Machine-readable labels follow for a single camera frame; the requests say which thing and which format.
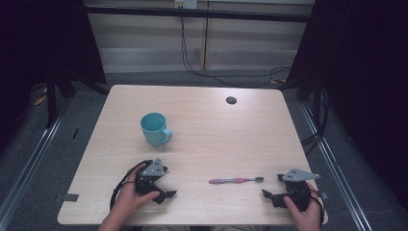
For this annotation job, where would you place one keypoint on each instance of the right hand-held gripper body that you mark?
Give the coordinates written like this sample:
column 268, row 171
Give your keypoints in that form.
column 296, row 192

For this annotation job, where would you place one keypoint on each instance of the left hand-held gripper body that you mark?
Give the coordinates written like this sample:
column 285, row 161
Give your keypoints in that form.
column 153, row 169

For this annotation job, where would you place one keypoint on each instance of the teal mug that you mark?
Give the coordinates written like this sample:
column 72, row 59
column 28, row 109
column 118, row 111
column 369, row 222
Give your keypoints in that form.
column 154, row 130

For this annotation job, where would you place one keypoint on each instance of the pink toothbrush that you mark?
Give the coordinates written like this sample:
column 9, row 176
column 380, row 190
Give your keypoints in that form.
column 231, row 181

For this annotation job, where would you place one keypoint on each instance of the person's right hand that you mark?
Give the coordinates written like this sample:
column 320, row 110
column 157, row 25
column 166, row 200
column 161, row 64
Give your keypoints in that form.
column 308, row 215

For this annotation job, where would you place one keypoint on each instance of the person's left hand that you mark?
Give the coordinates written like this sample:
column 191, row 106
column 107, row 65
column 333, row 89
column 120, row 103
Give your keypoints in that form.
column 128, row 199

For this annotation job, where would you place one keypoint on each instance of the grey tape strip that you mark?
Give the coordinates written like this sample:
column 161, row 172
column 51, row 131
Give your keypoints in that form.
column 71, row 197
column 324, row 195

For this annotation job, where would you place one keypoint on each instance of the small black floor tape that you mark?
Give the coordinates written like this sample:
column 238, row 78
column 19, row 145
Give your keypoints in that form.
column 75, row 133

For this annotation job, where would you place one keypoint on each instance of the dark round table grommet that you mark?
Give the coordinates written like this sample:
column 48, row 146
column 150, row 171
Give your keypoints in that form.
column 231, row 100

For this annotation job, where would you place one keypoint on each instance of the black stand leg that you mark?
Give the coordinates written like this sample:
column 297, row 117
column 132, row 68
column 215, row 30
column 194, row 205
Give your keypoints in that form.
column 51, row 99

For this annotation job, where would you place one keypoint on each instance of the black curtain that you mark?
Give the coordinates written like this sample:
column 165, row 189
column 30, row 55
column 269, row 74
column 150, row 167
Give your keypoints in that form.
column 41, row 41
column 362, row 80

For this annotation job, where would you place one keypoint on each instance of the yellow floor scrap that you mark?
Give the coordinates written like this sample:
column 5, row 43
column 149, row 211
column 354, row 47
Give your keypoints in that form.
column 40, row 100

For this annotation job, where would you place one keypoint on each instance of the black horizontal bar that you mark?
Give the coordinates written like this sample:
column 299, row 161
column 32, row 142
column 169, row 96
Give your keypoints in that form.
column 192, row 13

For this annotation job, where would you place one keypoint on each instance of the white power outlet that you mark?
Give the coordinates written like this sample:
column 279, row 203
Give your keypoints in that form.
column 186, row 3

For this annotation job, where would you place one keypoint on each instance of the metal floor rail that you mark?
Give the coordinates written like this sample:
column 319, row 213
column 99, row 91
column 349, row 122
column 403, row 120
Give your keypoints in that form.
column 336, row 179
column 32, row 160

